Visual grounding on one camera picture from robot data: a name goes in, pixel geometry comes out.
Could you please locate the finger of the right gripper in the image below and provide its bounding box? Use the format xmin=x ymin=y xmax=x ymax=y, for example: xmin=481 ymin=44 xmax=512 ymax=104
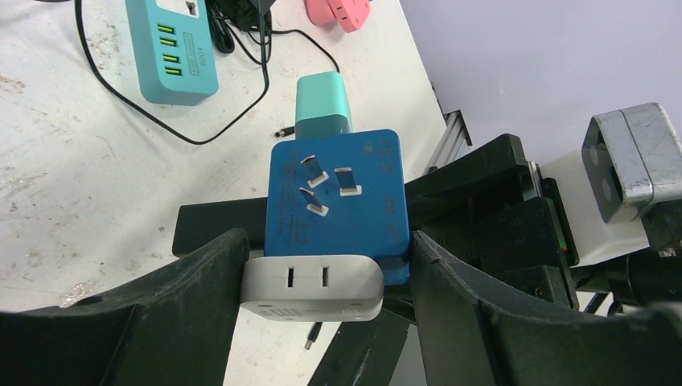
xmin=308 ymin=299 xmax=415 ymax=386
xmin=171 ymin=197 xmax=267 ymax=257

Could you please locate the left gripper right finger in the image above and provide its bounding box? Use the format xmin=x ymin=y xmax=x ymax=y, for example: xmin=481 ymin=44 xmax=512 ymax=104
xmin=410 ymin=231 xmax=681 ymax=385

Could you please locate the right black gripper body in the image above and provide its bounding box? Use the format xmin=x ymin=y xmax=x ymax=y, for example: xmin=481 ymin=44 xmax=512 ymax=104
xmin=405 ymin=133 xmax=579 ymax=309

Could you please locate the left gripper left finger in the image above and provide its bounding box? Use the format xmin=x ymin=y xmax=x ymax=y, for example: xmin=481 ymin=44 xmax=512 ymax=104
xmin=1 ymin=228 xmax=249 ymax=385

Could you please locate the white charger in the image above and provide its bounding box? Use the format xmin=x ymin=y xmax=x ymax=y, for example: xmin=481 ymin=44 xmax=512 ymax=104
xmin=240 ymin=255 xmax=384 ymax=322

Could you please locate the blue white small adapter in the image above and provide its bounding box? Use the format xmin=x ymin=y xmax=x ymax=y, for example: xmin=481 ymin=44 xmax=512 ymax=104
xmin=265 ymin=129 xmax=410 ymax=285

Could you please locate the teal usb charger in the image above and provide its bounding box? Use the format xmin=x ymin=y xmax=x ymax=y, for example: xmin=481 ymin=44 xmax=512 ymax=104
xmin=294 ymin=71 xmax=353 ymax=140

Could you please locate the teal power strip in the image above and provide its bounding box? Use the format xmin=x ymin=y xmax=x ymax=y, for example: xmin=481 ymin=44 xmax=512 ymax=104
xmin=125 ymin=0 xmax=219 ymax=106

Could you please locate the large black power adapter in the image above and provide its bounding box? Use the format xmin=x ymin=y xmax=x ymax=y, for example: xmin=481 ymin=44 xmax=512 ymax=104
xmin=205 ymin=0 xmax=275 ymax=32

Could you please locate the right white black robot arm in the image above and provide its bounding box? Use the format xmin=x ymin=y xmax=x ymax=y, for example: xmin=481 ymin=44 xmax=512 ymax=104
xmin=172 ymin=129 xmax=681 ymax=385

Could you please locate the pink triangular socket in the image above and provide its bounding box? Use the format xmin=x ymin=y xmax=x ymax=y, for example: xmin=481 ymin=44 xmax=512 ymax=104
xmin=304 ymin=0 xmax=371 ymax=33

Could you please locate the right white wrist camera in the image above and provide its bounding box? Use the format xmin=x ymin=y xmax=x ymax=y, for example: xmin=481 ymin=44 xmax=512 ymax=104
xmin=540 ymin=102 xmax=681 ymax=266

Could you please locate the black thin adapter cable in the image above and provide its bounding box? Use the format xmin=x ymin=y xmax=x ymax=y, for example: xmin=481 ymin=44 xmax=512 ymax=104
xmin=31 ymin=0 xmax=342 ymax=146

